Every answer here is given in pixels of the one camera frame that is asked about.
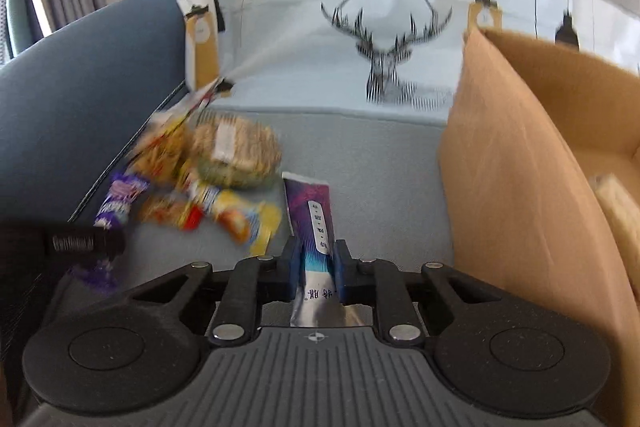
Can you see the purple candy packet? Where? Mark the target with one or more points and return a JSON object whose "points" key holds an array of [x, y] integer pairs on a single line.
{"points": [[120, 199]]}

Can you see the clear biscuit stick packet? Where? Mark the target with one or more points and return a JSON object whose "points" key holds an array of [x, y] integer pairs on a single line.
{"points": [[160, 152]]}

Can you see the white puffed rice packet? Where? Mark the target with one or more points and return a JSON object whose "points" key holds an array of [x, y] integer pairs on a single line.
{"points": [[622, 217]]}

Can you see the purple gradient snack packet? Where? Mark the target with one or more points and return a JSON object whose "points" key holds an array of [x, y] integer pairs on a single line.
{"points": [[310, 197]]}

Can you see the yellow cartoon snack packet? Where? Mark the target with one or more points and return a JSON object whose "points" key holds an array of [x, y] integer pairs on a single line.
{"points": [[235, 217]]}

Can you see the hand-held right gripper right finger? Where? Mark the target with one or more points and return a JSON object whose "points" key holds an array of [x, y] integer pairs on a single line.
{"points": [[341, 272]]}

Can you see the brown cardboard box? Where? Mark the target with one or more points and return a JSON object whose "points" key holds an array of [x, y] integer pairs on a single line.
{"points": [[510, 187]]}

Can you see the grey deer print cloth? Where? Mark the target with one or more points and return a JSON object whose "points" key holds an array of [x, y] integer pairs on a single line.
{"points": [[300, 7]]}

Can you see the small red candy packet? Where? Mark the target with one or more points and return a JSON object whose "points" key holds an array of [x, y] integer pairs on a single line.
{"points": [[165, 209]]}

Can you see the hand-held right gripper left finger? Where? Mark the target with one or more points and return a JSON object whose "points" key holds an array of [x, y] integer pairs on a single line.
{"points": [[291, 269]]}

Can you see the round grain cake packet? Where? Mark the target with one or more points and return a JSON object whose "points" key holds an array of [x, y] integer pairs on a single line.
{"points": [[240, 152]]}

